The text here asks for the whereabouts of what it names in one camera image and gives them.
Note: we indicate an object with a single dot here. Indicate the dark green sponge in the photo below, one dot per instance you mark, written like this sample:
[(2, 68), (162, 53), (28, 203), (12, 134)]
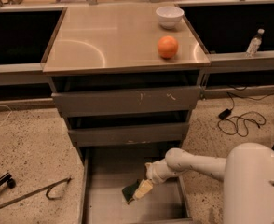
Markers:
[(130, 190)]

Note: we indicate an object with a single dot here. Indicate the grey middle drawer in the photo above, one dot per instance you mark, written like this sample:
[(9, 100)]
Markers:
[(128, 135)]

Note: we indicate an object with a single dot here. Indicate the black caster leg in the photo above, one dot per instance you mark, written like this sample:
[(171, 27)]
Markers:
[(7, 179)]

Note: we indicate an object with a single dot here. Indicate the grey top drawer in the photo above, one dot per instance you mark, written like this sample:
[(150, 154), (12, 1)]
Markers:
[(129, 101)]

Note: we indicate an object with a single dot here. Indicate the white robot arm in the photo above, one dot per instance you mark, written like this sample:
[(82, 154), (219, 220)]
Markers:
[(247, 173)]

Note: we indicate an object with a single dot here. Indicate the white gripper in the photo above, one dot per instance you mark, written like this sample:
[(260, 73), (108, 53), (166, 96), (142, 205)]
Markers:
[(157, 172)]

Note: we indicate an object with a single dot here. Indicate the orange fruit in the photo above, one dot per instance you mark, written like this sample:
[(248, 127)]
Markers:
[(167, 47)]

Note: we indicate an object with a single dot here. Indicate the metal hook rod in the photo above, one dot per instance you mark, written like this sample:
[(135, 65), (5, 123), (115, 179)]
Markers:
[(47, 189)]

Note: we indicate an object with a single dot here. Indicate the grey bottom drawer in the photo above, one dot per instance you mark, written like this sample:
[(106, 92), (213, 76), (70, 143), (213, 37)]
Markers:
[(108, 170)]

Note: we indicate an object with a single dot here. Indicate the clear plastic water bottle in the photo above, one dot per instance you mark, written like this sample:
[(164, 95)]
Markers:
[(255, 43)]

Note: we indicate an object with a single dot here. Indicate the white bowl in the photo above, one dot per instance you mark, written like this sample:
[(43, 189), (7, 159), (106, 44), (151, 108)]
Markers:
[(169, 17)]

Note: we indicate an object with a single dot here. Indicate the grey drawer cabinet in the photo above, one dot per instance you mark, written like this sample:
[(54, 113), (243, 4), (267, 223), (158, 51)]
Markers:
[(114, 47)]

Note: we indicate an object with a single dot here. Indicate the grey drawer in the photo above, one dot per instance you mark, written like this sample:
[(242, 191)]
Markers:
[(129, 101), (128, 135), (108, 170)]

